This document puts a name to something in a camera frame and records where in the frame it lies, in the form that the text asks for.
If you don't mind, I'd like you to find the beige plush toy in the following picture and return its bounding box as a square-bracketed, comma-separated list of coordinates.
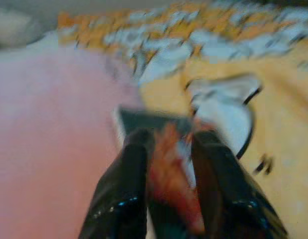
[0, 7, 37, 48]

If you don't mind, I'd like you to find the white bed sheet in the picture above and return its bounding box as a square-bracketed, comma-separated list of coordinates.
[0, 31, 60, 62]

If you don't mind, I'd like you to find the yellow egg print duvet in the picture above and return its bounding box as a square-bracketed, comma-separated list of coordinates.
[58, 2, 308, 239]

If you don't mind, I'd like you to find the red printed flat pack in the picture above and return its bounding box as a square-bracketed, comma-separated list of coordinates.
[115, 106, 206, 236]

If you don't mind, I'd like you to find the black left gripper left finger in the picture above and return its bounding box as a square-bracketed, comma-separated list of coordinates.
[79, 129, 149, 239]

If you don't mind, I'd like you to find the pink cat print pillow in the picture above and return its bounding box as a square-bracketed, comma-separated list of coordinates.
[0, 49, 144, 239]

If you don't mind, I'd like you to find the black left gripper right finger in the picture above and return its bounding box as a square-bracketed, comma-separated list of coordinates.
[191, 130, 289, 239]

